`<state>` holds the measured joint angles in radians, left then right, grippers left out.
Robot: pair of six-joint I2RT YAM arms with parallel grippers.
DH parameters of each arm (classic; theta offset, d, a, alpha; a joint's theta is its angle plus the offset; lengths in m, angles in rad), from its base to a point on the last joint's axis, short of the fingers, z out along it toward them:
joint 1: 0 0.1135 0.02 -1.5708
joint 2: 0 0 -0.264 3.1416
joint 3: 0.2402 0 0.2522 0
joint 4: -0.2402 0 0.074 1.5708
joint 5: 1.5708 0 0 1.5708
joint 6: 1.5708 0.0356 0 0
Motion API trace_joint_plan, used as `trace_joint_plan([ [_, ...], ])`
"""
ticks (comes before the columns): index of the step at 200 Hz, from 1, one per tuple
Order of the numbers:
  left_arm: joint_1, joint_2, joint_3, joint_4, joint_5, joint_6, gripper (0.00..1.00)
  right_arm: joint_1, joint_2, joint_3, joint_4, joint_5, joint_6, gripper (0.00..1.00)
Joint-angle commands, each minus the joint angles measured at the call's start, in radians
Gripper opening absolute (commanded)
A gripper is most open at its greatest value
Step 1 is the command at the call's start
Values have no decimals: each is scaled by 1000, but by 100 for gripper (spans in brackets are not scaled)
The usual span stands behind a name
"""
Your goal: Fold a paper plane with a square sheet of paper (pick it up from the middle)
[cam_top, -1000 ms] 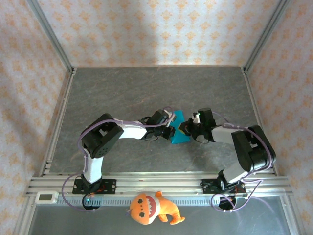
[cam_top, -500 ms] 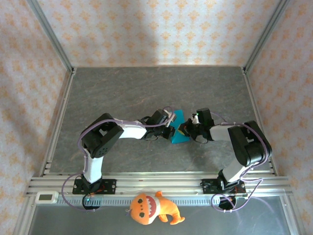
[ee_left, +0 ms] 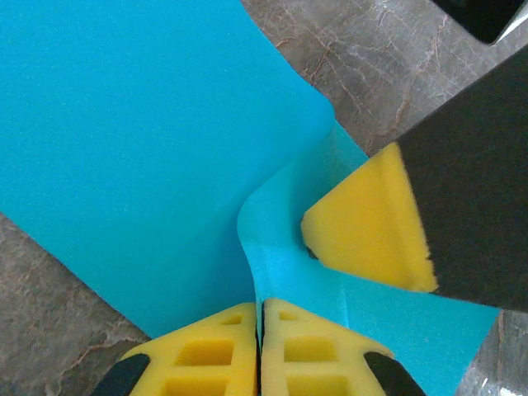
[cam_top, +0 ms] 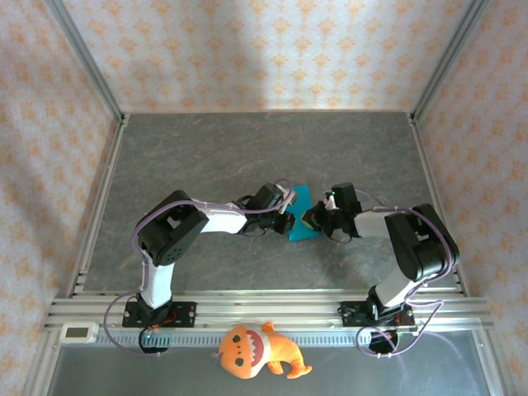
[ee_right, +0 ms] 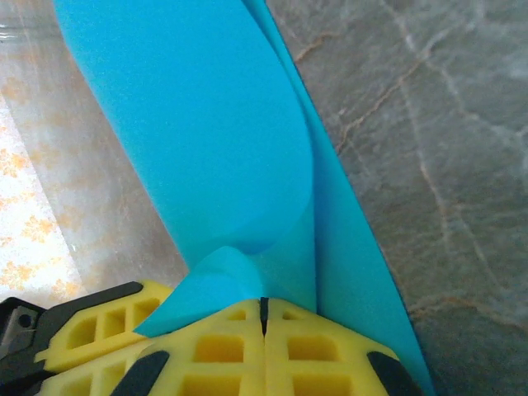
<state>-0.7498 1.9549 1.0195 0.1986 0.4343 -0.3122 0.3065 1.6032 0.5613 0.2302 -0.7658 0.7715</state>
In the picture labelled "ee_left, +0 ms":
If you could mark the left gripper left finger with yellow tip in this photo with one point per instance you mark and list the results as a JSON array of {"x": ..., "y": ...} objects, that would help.
[{"x": 206, "y": 363}]

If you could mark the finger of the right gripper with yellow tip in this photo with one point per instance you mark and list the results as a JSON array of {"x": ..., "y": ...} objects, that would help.
[{"x": 453, "y": 198}]

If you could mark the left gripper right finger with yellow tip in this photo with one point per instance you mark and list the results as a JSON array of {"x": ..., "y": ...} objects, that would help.
[{"x": 313, "y": 363}]

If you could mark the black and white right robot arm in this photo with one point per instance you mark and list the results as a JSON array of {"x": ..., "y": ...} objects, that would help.
[{"x": 474, "y": 16}]

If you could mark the blue paper sheet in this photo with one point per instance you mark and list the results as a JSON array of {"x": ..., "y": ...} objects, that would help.
[{"x": 123, "y": 144}]

